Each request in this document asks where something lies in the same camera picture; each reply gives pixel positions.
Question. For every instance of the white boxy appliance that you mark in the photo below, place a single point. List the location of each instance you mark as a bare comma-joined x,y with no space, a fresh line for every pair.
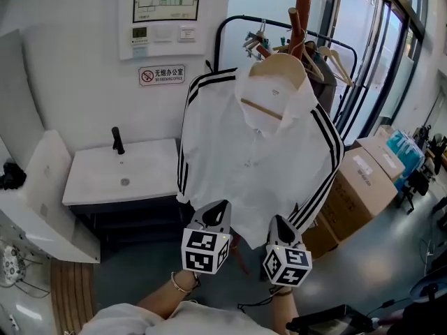
45,201

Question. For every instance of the black faucet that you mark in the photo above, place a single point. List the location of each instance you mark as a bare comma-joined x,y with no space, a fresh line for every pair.
118,141

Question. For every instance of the white sink basin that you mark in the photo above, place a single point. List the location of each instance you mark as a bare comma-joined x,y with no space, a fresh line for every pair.
111,176

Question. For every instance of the wooden slat mat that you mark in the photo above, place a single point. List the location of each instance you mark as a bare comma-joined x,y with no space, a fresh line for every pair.
71,298

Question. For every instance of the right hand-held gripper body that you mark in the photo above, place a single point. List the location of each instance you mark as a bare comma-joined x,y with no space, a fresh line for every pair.
288,265

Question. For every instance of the floor plan poster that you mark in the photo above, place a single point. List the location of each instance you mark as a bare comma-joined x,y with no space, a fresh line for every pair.
166,0

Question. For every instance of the white wall board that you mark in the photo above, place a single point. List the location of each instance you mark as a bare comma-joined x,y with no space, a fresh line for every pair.
160,49

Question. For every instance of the wall thermostat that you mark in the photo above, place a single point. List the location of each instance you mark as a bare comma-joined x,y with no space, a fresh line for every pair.
139,35

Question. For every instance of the black flat device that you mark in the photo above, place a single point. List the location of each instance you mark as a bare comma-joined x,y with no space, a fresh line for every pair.
328,321

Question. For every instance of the grey jacket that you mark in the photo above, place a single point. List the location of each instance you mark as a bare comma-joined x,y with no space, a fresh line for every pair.
324,89

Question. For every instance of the plastic wrapped white panel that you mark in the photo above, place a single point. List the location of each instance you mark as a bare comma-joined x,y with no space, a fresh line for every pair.
17,89

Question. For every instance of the red white wall sign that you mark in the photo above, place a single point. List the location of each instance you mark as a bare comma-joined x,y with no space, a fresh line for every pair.
162,75

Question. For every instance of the white shirt with black stripes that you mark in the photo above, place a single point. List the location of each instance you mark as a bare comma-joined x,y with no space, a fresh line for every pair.
244,159

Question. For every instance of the stack of cardboard boxes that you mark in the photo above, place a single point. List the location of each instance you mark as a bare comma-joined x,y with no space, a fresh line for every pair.
356,194

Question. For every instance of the wooden clothes hanger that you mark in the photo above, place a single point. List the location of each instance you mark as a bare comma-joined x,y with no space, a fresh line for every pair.
279,66

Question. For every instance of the dark vanity cabinet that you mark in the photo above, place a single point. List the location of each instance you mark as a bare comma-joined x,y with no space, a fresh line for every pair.
132,222

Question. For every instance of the blue wrapped packages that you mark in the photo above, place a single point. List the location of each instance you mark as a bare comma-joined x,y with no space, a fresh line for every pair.
406,152

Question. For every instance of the black framed glass door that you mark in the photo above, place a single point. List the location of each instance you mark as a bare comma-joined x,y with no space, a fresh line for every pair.
384,65

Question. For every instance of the white patterned round object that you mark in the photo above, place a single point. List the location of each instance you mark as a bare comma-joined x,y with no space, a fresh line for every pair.
12,267

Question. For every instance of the row of empty wooden hangers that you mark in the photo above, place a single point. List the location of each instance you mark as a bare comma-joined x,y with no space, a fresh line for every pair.
335,65

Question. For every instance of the person's right forearm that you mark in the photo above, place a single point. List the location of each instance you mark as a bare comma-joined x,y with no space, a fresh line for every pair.
284,309

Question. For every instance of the black office chair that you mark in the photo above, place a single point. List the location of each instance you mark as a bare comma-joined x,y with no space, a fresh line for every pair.
417,183

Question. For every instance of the person's left forearm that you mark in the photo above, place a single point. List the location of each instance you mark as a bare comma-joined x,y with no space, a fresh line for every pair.
160,298

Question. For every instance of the black metal garment rack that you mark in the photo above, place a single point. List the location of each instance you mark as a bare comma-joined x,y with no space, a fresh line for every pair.
217,44

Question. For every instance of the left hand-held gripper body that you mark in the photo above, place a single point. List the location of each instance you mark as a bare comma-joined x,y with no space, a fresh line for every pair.
204,251

